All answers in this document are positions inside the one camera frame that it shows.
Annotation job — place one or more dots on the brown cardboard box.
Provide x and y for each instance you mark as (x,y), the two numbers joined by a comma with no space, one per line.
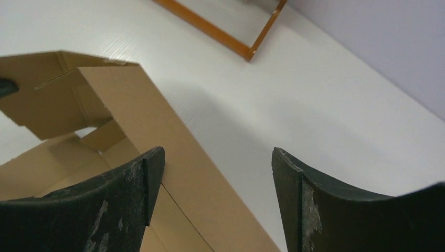
(94,114)

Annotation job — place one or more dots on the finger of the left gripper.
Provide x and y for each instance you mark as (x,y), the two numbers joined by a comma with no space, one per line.
(8,87)

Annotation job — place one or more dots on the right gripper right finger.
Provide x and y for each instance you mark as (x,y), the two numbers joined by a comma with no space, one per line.
(322,213)

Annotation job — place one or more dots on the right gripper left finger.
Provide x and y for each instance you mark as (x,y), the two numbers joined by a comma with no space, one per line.
(108,212)

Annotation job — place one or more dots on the orange wooden shelf rack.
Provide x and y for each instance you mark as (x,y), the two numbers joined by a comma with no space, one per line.
(241,26)

